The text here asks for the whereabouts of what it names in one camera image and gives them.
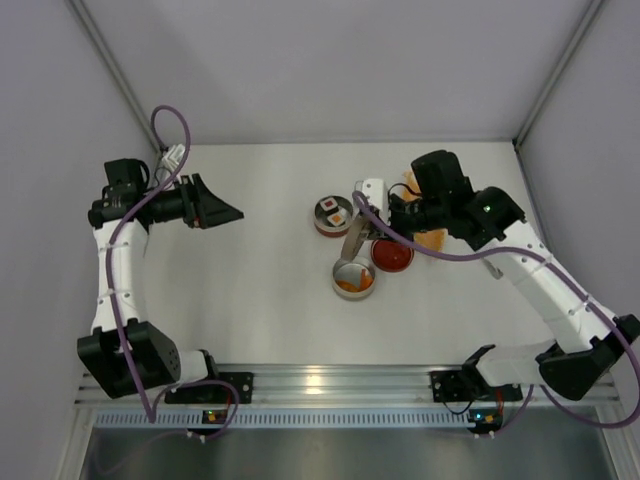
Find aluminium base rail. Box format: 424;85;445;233
73;364;620;407

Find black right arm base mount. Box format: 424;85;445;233
429;369;524;403

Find sushi roll red centre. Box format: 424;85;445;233
318;197;340;215

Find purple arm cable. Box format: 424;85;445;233
107;104;241;441
352;192;640;431

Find beige band metal container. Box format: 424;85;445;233
331;256;376;301

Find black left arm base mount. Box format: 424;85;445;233
164;371;254;405

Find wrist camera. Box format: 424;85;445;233
160;143;186;172
354;178;390;224

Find metal tongs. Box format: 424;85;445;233
483;261;503;279

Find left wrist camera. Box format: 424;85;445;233
160;143;186;172

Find red round lid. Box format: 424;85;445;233
370;240;414;273

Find sushi roll orange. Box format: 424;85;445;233
327;209;348;228

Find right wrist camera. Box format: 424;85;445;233
354;178;390;224

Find red band metal container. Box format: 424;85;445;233
313;195;355;238

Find right aluminium frame post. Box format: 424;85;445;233
512;0;621;151

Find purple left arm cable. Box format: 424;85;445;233
107;104;241;441

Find brown round lid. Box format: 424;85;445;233
340;212;371;262

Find aluminium frame post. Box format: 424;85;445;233
512;0;621;151
65;0;161;153

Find left aluminium frame post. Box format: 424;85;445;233
65;0;161;153

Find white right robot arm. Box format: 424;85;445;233
354;150;639;401

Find woven bamboo boat tray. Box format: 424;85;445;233
402;171;447;252

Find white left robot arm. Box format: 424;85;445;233
77;159;244;399

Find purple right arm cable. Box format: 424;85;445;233
352;192;640;431

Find orange fried shrimp piece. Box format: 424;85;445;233
336;269;374;293

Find slotted grey cable duct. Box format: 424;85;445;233
94;407;498;429

